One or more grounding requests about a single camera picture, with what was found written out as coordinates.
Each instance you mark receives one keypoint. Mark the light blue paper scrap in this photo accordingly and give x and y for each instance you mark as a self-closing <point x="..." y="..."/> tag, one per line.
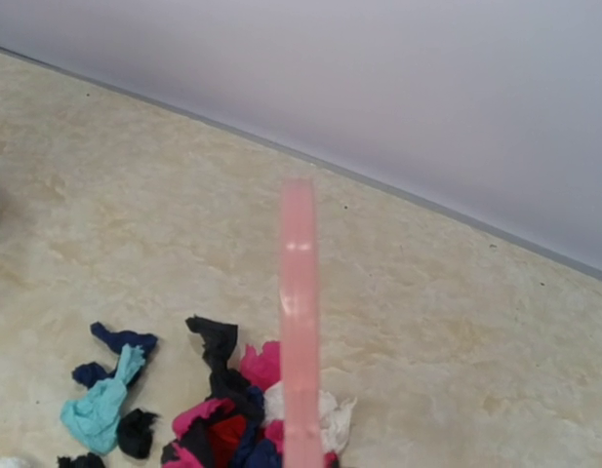
<point x="93" y="419"/>

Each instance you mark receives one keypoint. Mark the pile of coloured paper scraps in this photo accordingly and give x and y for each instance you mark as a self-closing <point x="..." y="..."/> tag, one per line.
<point x="240" y="424"/>

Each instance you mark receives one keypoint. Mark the pink hand brush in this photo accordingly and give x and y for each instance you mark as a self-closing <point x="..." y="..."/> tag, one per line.
<point x="300" y="325"/>

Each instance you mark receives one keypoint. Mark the navy paper scrap far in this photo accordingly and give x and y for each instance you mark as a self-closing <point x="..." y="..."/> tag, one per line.
<point x="89" y="374"/>

